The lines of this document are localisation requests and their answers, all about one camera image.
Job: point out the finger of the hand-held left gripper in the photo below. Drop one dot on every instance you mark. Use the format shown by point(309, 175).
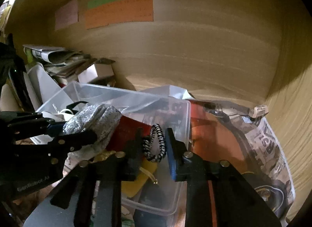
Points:
point(80, 139)
point(52, 129)

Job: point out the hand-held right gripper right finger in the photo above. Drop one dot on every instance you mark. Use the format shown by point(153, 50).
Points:
point(172, 158)

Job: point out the small cardboard box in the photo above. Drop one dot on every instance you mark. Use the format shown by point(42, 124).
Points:
point(96, 73)

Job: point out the white plastic container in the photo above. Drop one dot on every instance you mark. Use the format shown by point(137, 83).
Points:
point(40, 83)

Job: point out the clear plastic storage box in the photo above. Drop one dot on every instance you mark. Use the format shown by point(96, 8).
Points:
point(136, 110)

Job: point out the grey knitted sock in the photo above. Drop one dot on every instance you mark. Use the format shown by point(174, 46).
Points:
point(97, 122)

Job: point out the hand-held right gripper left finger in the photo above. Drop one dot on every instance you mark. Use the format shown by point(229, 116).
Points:
point(135, 153)

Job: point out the printed plastic bag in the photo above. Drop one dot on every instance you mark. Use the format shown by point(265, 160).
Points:
point(268, 149)

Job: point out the orange paper sheet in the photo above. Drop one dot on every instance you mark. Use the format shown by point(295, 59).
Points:
point(119, 12)

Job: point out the red cloth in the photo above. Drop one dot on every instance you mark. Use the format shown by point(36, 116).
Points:
point(126, 132)

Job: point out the pile of newspapers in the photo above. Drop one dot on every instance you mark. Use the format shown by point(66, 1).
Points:
point(63, 63)

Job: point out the pink paper sheet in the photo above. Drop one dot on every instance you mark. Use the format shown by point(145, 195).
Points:
point(66, 14)

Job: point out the yellow cloth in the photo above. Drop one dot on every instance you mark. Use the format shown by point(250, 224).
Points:
point(141, 175)

